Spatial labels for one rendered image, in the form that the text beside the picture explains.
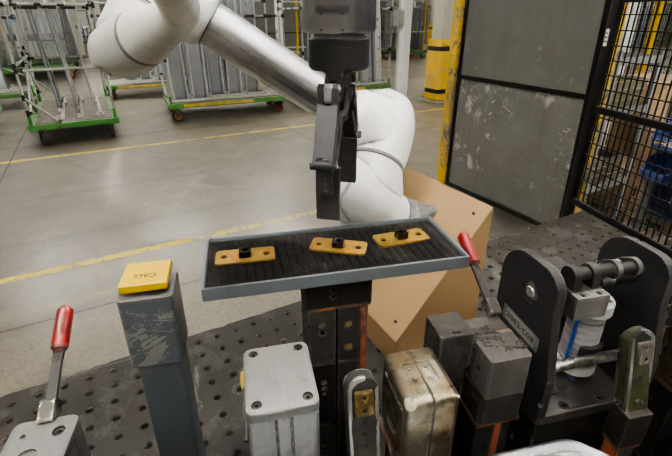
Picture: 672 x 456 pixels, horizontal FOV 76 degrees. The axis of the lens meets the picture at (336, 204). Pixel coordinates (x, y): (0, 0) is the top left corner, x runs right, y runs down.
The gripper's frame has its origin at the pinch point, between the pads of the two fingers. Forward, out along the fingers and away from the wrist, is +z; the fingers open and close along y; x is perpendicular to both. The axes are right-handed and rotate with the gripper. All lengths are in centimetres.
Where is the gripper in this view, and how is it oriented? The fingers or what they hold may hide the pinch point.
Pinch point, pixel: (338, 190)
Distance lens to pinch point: 60.3
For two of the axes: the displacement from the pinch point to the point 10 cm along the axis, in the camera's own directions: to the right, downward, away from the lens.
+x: 9.8, 0.8, -1.8
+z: 0.0, 9.1, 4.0
